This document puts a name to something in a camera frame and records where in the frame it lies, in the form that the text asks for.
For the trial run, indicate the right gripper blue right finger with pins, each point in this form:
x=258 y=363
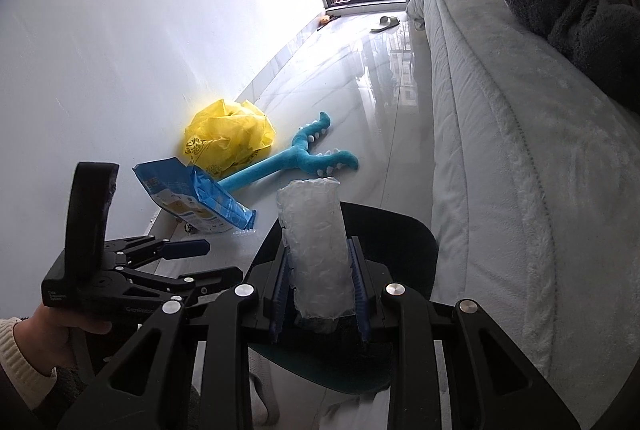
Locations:
x=360 y=294

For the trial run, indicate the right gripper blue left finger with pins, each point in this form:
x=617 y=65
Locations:
x=280 y=293

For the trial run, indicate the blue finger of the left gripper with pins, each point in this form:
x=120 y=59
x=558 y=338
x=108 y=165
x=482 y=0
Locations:
x=143 y=250
x=144 y=290

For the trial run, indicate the dark teal trash bin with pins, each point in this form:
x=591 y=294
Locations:
x=353 y=355

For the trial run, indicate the person left hand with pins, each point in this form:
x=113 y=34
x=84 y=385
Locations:
x=44 y=338

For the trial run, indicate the blue snack bag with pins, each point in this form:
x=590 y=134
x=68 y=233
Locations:
x=191 y=195

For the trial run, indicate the yellow plastic bag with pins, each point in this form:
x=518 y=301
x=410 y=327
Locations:
x=226 y=136

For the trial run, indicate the blue plush dinosaur toy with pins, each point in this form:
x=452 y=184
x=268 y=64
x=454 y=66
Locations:
x=296 y=157

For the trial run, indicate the white bed mattress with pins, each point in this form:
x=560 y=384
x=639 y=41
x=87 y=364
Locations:
x=535 y=199

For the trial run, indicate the grey slipper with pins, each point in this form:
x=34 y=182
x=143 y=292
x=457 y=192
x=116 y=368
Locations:
x=385 y=23

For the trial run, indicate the dark grey fluffy blanket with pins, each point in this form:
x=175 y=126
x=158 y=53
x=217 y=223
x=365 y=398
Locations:
x=600 y=37

